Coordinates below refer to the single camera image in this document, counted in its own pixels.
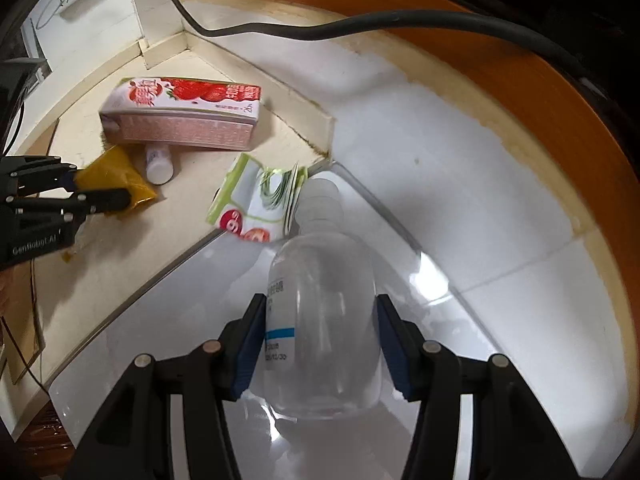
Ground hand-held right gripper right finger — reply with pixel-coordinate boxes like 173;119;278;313
376;294;581;480

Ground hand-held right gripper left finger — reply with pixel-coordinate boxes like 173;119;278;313
70;292;268;480

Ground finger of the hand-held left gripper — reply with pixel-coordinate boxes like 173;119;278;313
10;156;87;194
7;188;131;219

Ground mustard yellow packet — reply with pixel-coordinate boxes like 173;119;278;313
74;145;167;217

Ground small white bottle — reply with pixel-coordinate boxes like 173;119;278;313
145;144;175;186

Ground clear plastic bottle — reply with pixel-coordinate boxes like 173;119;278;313
248;177;383;420

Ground pink strawberry milk carton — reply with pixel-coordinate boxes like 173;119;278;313
98;76;262;152

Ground green and white packet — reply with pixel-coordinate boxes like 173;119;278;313
206;153;309;244

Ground brown cardboard sheet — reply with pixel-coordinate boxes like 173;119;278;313
0;257;47;386

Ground orange wooden window frame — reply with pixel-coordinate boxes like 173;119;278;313
172;0;633;281

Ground thick black cable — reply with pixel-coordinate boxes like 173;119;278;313
157;0;608;106

